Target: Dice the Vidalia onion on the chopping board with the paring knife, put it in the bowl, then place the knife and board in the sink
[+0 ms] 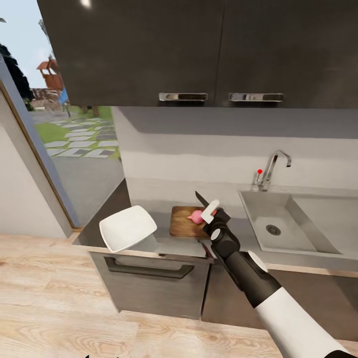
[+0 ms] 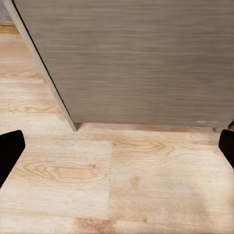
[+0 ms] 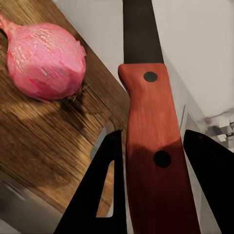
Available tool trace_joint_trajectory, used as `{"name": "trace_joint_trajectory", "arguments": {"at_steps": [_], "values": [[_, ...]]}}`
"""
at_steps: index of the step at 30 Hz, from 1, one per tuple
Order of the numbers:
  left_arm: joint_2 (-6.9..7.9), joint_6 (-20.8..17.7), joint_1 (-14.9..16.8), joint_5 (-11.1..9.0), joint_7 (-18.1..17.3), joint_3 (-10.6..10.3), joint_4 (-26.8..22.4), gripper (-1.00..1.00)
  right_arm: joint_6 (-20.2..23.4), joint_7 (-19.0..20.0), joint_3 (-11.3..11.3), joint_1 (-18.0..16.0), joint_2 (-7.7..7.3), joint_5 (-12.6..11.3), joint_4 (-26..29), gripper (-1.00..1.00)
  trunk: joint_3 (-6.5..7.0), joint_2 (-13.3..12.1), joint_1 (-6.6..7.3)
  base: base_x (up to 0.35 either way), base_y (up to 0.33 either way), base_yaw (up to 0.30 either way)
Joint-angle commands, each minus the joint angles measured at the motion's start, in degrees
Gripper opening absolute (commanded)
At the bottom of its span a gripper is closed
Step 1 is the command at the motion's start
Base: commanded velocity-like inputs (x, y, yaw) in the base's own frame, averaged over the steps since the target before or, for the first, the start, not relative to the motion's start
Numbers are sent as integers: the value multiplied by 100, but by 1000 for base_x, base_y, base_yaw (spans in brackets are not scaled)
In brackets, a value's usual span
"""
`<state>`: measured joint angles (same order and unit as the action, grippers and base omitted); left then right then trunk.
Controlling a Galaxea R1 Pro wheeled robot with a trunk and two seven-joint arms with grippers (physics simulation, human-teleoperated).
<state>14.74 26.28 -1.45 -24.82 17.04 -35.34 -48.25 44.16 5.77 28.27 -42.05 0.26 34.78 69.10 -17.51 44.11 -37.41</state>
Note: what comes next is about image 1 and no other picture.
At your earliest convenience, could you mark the cutting board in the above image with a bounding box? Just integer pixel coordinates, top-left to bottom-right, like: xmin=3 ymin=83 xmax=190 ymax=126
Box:
xmin=170 ymin=206 xmax=209 ymax=237

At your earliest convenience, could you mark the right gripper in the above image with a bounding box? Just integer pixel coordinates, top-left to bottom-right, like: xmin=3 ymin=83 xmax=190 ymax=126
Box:
xmin=203 ymin=208 xmax=231 ymax=236

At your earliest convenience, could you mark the parer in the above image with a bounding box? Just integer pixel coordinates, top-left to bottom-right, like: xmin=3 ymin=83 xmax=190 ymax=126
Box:
xmin=195 ymin=191 xmax=217 ymax=216

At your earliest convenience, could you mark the vidalia onion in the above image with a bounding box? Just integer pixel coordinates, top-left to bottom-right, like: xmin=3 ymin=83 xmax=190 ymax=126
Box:
xmin=188 ymin=210 xmax=204 ymax=224

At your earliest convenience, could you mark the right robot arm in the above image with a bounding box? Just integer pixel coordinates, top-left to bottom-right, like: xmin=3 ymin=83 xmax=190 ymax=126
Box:
xmin=201 ymin=200 xmax=357 ymax=358

